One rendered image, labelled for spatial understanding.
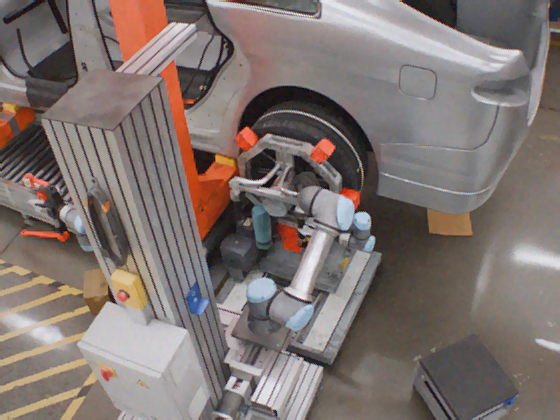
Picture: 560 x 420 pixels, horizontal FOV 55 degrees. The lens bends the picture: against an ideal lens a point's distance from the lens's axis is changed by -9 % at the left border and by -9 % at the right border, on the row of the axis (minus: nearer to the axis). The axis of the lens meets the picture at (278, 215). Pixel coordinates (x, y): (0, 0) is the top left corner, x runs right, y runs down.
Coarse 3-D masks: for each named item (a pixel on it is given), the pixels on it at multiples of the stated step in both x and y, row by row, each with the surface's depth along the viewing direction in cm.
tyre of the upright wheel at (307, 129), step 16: (272, 112) 290; (288, 112) 282; (304, 112) 281; (320, 112) 281; (256, 128) 285; (272, 128) 279; (288, 128) 275; (304, 128) 273; (320, 128) 274; (336, 128) 279; (352, 128) 286; (336, 144) 274; (352, 144) 282; (336, 160) 275; (352, 160) 279; (368, 160) 294; (352, 176) 279
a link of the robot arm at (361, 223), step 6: (354, 216) 251; (360, 216) 251; (366, 216) 251; (354, 222) 251; (360, 222) 249; (366, 222) 249; (348, 228) 255; (354, 228) 253; (360, 228) 250; (366, 228) 251; (354, 234) 256; (360, 234) 253; (366, 234) 254
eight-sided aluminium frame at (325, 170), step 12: (264, 144) 277; (276, 144) 274; (288, 144) 272; (300, 144) 273; (240, 156) 290; (252, 156) 286; (240, 168) 296; (324, 168) 272; (336, 180) 274; (336, 192) 277; (276, 216) 310; (288, 216) 312
